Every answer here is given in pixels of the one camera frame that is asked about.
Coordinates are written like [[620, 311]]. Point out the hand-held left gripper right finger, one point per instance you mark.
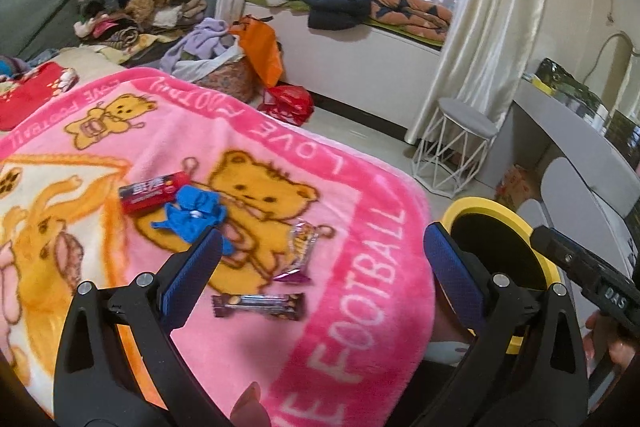
[[450, 272]]

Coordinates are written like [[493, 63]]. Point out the grey white chair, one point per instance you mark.
[[570, 187]]

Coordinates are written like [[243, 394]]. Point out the black jacket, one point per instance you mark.
[[335, 7]]

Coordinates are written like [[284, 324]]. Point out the person's right hand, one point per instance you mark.
[[625, 352]]

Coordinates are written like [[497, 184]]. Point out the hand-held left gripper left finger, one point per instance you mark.
[[192, 272]]

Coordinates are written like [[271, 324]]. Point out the green bag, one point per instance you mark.
[[565, 82]]

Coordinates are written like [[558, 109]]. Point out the patterned laundry basket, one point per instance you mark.
[[230, 79]]

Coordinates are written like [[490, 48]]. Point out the red cloth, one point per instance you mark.
[[35, 97]]

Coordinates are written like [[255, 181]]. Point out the orange patterned quilt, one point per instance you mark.
[[410, 14]]

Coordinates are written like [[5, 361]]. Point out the red snack packet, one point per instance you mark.
[[150, 194]]

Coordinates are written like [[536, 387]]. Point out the clear snack wrapper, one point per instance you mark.
[[300, 252]]

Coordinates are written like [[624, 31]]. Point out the orange bag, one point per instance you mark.
[[260, 52]]

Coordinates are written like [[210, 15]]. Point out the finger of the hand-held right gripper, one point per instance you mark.
[[555, 249]]

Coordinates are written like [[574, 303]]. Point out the cardboard box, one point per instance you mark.
[[517, 184]]

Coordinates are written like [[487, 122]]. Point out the grey bed headboard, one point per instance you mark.
[[35, 7]]

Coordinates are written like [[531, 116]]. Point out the brown chocolate bar wrapper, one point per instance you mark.
[[260, 306]]

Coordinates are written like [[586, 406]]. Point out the purple cloth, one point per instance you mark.
[[205, 34]]

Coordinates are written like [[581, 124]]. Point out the white desk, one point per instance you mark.
[[550, 122]]

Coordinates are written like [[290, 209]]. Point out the colourful printed cloth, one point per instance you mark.
[[12, 67]]

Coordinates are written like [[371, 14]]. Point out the yellow rimmed black trash bin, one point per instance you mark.
[[500, 207]]

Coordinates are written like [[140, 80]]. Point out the person's left hand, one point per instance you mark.
[[246, 407]]

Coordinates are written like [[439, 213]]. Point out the red plastic bag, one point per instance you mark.
[[287, 102]]

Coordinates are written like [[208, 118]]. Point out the pink printed blanket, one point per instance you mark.
[[350, 307]]

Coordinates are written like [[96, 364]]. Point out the cream satin curtain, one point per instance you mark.
[[490, 7]]

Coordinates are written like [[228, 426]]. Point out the blue crumpled cloth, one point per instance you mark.
[[192, 217]]

